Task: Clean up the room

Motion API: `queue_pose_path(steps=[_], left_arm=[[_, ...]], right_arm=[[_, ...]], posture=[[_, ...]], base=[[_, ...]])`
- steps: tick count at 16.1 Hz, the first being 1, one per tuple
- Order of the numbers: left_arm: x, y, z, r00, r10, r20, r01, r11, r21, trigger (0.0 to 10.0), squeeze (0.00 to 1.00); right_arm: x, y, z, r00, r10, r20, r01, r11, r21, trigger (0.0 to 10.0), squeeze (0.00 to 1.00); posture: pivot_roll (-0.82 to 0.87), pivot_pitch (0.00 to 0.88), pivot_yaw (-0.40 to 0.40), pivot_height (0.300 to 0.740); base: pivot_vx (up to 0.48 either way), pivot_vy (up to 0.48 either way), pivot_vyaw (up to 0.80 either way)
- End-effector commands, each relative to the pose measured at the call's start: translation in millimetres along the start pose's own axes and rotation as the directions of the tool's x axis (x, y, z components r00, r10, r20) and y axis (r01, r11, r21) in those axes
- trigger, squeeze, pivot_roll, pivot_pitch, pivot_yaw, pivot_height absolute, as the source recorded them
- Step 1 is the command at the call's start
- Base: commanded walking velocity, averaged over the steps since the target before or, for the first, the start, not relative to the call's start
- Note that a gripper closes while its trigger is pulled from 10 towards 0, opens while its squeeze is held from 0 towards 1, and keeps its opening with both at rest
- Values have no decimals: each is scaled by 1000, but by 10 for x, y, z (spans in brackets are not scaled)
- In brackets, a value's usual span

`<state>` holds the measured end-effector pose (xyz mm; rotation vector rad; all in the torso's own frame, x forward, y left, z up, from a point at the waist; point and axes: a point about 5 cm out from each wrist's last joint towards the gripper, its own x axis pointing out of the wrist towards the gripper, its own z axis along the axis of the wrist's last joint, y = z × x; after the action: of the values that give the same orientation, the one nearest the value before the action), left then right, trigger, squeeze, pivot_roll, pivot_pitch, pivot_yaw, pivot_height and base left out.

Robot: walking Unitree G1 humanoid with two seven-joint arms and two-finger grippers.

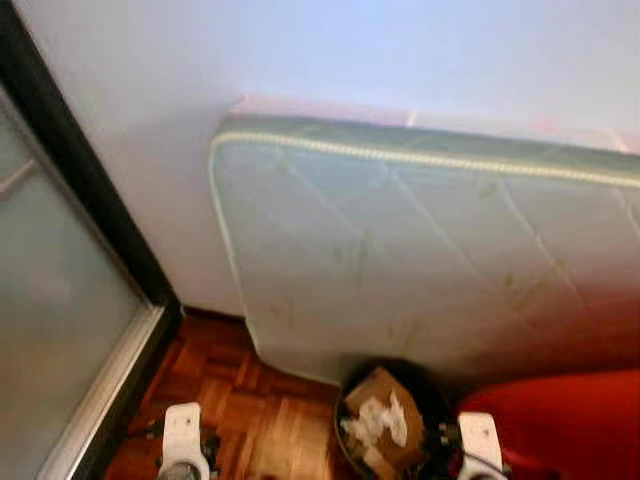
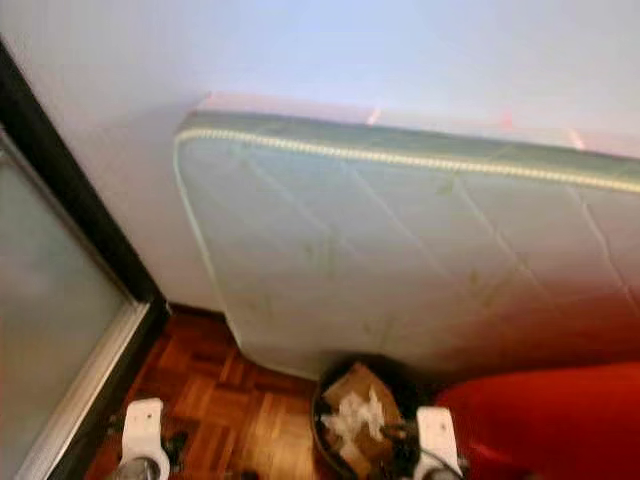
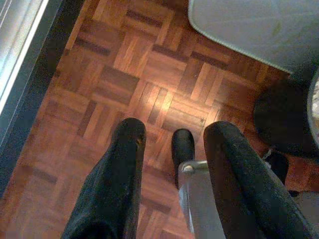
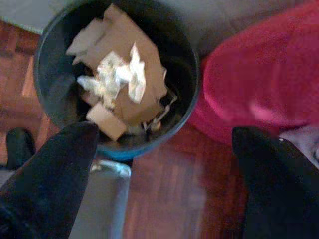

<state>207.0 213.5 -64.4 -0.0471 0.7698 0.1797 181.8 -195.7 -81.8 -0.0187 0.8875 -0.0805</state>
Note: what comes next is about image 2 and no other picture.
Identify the frosted glass sliding door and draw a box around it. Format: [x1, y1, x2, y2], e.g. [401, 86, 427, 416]
[0, 130, 151, 480]

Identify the white crumpled paper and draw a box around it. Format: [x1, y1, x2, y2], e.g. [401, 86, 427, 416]
[325, 388, 391, 446]

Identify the brown cardboard piece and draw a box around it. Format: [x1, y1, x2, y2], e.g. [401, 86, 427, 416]
[322, 362, 401, 471]

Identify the black waste bin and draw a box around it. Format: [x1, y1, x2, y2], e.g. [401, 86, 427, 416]
[310, 352, 438, 480]

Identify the white green quilted mattress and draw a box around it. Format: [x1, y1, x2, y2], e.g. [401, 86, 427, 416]
[173, 110, 640, 381]

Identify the black door frame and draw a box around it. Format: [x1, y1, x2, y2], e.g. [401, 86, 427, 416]
[0, 40, 169, 480]

